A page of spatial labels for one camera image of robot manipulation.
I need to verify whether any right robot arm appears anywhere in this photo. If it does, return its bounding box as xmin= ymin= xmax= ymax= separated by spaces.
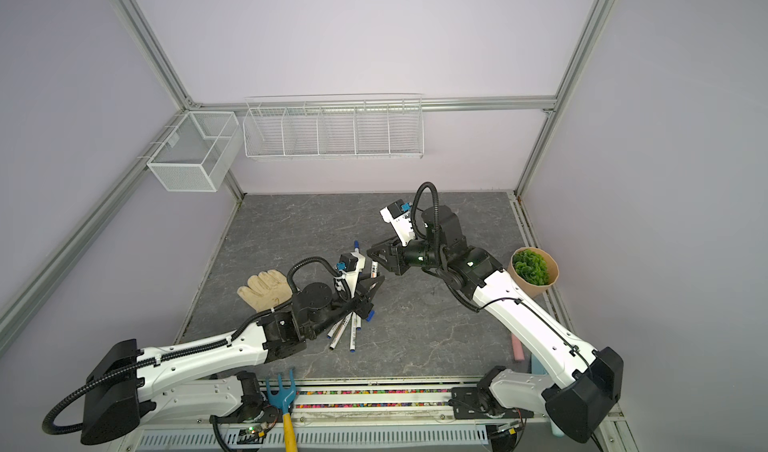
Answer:
xmin=366 ymin=182 xmax=624 ymax=443

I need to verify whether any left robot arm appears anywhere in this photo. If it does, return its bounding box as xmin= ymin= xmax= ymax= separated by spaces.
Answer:
xmin=41 ymin=257 xmax=385 ymax=445

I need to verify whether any beige cloth glove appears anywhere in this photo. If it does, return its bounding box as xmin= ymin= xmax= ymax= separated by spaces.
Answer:
xmin=237 ymin=270 xmax=292 ymax=312

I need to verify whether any potted green plant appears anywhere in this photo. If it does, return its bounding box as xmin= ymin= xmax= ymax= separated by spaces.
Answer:
xmin=508 ymin=247 xmax=560 ymax=298

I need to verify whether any white mesh cube basket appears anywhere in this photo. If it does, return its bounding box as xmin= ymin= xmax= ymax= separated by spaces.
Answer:
xmin=148 ymin=112 xmax=243 ymax=193

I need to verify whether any light blue garden trowel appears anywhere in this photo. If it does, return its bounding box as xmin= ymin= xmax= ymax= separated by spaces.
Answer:
xmin=549 ymin=421 xmax=565 ymax=438

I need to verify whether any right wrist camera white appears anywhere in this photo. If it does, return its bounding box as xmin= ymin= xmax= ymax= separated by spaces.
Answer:
xmin=380 ymin=199 xmax=415 ymax=246

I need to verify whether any blue garden rake yellow handle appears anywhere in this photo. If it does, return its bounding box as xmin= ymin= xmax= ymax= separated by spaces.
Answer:
xmin=265 ymin=369 xmax=298 ymax=452

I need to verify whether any white wire wall shelf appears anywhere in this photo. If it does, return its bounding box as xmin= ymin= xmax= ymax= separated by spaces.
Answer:
xmin=243 ymin=94 xmax=425 ymax=160

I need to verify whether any purple trowel pink handle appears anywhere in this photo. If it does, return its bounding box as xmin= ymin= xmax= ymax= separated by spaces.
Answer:
xmin=511 ymin=334 xmax=526 ymax=362

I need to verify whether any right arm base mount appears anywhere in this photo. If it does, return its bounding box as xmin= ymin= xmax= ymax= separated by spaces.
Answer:
xmin=448 ymin=386 xmax=534 ymax=420

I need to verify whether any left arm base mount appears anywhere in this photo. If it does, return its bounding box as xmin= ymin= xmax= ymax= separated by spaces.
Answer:
xmin=209 ymin=389 xmax=278 ymax=428

